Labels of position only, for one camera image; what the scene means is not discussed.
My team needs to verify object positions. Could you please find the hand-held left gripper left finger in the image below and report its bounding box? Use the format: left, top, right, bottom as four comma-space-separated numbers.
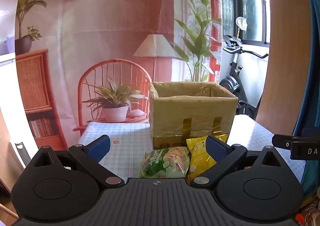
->
29, 134, 125, 187

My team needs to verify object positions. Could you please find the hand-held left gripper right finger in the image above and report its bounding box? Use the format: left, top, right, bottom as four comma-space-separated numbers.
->
187, 135, 285, 188

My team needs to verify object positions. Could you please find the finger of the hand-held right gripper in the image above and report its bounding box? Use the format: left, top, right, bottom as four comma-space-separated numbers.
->
272, 128, 320, 160

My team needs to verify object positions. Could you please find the yellow snack packet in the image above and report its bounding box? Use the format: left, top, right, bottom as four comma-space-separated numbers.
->
185, 134, 229, 181

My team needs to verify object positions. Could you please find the cardboard box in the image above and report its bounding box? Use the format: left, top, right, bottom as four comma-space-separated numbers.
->
149, 81, 239, 150

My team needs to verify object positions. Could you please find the green snack packet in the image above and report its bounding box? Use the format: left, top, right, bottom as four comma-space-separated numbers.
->
137, 146, 192, 179

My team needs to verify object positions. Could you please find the brown tape strip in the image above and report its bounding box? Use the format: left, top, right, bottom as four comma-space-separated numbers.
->
213, 116, 223, 137
183, 116, 192, 139

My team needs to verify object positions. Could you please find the checked tablecloth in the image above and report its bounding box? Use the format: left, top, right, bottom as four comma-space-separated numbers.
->
79, 114, 307, 179

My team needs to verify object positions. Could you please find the black exercise bike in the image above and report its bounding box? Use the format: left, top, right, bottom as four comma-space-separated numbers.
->
219, 34, 269, 117

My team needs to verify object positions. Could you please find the patterned cloth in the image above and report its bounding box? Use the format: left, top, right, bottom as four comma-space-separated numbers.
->
297, 191, 320, 226

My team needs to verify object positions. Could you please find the wooden door panel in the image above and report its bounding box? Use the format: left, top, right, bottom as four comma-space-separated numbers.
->
255, 0, 315, 136

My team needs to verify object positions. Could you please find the white cabinet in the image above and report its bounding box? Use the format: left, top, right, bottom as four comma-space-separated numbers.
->
0, 52, 34, 169

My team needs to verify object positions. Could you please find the white net on stick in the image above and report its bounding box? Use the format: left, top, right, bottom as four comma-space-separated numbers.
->
235, 16, 248, 38

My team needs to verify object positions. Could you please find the printed backdrop cloth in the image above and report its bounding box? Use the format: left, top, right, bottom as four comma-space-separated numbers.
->
15, 0, 223, 149

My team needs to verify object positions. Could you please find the lavender plastic container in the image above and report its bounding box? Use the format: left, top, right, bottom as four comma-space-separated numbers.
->
5, 36, 16, 53

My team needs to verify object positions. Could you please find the black framed window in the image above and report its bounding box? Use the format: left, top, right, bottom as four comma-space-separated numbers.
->
220, 0, 272, 46

